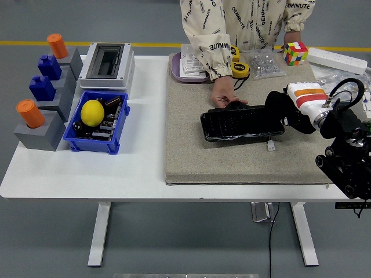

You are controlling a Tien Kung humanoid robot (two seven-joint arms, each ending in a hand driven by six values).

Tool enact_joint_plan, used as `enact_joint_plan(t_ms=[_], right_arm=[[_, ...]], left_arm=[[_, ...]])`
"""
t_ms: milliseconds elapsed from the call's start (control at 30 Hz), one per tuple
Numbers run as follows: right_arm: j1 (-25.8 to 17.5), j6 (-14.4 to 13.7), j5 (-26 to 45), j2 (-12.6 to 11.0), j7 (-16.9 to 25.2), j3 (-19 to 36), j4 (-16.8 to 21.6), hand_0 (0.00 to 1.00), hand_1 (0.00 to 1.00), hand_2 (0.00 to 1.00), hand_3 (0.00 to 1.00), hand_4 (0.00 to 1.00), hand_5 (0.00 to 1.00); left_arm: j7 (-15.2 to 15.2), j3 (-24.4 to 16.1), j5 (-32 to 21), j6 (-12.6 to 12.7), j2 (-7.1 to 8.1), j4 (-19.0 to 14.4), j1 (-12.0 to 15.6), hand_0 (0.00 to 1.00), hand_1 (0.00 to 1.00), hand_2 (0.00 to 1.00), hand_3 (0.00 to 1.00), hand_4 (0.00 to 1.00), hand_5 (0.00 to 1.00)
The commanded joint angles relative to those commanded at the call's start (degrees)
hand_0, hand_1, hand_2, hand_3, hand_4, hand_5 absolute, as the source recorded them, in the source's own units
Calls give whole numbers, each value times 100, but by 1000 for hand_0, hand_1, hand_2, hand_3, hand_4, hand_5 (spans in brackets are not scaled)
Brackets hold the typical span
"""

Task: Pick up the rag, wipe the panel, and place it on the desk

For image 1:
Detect person's torso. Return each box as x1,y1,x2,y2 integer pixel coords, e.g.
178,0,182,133
180,0,317,52

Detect blue plastic block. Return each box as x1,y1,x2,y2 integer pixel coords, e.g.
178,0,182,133
37,54,63,81
29,75,57,102

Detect white circuit breaker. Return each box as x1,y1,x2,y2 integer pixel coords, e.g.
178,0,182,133
359,92,371,119

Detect black power cable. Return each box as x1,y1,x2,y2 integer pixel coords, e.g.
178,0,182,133
268,202,281,278

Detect metal bracket under table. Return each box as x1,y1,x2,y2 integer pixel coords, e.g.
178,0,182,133
250,202,276,223

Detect clear bags of small parts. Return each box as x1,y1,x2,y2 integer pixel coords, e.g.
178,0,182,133
314,69,371,96

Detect dark circuit board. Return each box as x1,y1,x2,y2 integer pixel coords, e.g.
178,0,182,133
92,130,114,142
100,114,118,130

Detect white switch panel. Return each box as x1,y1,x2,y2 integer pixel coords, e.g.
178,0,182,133
179,57,210,79
181,43,201,60

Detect multicolour puzzle cube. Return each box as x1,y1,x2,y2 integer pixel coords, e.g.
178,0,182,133
283,41,310,67

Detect person's left hand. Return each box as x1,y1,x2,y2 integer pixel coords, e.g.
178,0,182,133
277,39,303,54

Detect brown electronic component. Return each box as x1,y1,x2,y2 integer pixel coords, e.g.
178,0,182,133
104,96,123,109

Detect orange cylinder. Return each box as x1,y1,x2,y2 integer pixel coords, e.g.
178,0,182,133
16,99,46,129
47,34,70,60

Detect clear bag of metal nuts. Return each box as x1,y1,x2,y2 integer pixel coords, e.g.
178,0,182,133
243,46,288,81

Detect white table leg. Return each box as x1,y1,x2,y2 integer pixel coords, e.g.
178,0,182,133
88,202,112,268
290,202,319,267

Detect thin black cable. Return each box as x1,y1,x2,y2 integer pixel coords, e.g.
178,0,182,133
355,198,371,218

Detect person's right hand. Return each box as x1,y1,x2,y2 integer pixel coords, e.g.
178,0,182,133
210,76,249,108

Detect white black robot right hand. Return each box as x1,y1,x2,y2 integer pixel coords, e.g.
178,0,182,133
279,82,330,134

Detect grey cube block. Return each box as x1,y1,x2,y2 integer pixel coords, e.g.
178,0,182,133
13,110,68,152
50,68,78,101
50,46,84,81
34,86,77,122

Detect black rag with red patch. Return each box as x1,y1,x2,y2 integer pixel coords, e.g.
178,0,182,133
264,90,317,134

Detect white power strip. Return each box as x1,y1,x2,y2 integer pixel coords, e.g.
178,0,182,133
307,48,369,76

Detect blue plastic bin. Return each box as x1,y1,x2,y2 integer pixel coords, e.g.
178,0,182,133
63,90,131,156

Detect grey-brown mat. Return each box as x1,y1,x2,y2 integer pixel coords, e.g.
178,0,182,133
165,52,334,186

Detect grey electrical distribution box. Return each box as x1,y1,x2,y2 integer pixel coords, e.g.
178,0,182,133
78,42,136,90

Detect black table control panel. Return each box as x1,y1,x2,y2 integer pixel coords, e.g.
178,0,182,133
335,202,371,210

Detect purple oval tray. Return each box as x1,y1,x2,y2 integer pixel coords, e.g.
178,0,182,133
171,52,214,85

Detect yellow lemon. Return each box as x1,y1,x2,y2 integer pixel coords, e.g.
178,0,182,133
81,100,106,127

